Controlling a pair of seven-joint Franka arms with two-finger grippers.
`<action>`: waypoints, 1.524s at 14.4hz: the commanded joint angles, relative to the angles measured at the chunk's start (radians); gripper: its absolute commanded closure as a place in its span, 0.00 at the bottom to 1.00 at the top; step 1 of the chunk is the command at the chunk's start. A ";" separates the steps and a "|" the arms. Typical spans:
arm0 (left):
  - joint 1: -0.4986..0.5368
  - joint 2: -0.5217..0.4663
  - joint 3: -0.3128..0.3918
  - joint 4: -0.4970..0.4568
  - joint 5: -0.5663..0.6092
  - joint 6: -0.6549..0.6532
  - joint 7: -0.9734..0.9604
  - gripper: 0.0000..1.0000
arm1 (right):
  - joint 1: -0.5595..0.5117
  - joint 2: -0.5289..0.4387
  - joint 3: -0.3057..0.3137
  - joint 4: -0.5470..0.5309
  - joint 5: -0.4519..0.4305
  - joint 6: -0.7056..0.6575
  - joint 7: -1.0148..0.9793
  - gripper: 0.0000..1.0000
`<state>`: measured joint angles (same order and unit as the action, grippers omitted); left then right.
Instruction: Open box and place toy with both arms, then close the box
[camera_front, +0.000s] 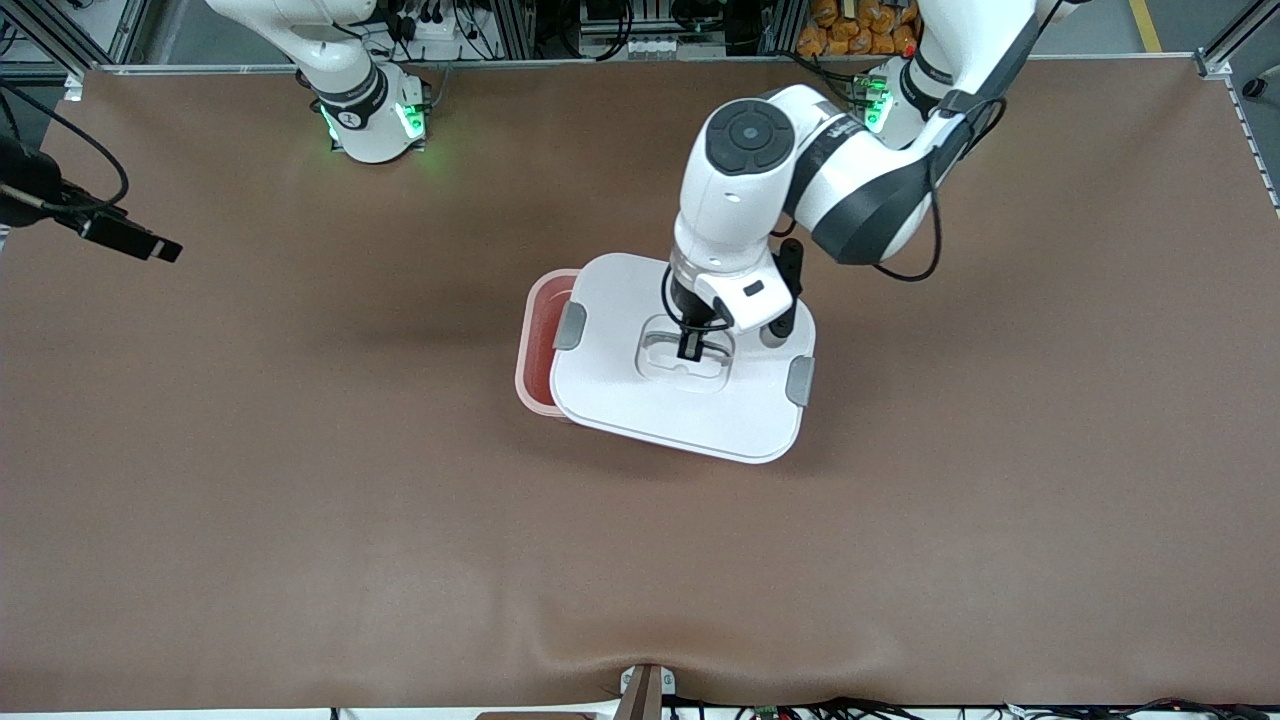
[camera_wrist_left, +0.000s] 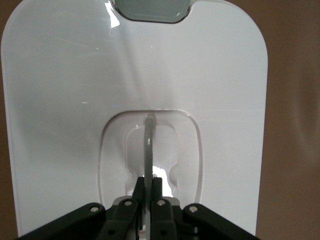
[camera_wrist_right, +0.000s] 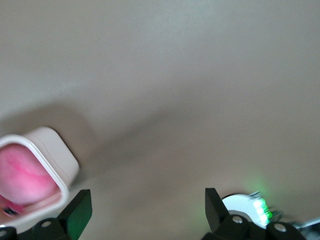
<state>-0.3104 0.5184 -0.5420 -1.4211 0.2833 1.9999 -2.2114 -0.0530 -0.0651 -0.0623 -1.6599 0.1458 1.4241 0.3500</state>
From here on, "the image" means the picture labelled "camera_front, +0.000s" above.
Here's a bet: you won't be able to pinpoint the white box lid grey latches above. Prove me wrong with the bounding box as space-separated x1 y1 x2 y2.
549 252 818 465

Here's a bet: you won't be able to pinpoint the pink plastic storage box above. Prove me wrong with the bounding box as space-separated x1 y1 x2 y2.
514 268 584 420

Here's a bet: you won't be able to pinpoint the grey socket strip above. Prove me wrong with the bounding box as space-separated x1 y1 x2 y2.
578 33 693 61

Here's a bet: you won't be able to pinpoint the brown table cover mat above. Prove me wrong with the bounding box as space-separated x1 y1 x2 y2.
0 55 1280 713

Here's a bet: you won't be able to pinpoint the orange packet pile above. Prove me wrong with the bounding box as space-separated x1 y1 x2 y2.
797 0 921 58

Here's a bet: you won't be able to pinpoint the white power strip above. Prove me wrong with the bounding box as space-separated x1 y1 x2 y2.
395 8 493 63

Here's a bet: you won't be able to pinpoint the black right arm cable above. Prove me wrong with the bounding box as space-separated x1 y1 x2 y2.
0 85 132 213

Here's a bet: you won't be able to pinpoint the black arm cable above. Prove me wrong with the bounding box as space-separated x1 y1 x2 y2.
0 85 132 213
872 0 1061 284

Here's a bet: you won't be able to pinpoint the aluminium table edge rail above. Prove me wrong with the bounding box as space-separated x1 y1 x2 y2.
0 52 1201 79

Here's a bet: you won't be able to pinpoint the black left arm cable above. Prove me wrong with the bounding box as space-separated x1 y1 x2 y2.
872 0 1061 284

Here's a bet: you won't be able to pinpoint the metal clamp bracket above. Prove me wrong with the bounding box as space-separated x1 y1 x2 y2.
615 663 677 720

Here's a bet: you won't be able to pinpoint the white perforated side rail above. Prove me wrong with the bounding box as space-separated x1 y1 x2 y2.
1225 75 1280 216

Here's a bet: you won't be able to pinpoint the aluminium corner post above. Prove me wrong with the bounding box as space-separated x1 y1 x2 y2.
1193 0 1280 81

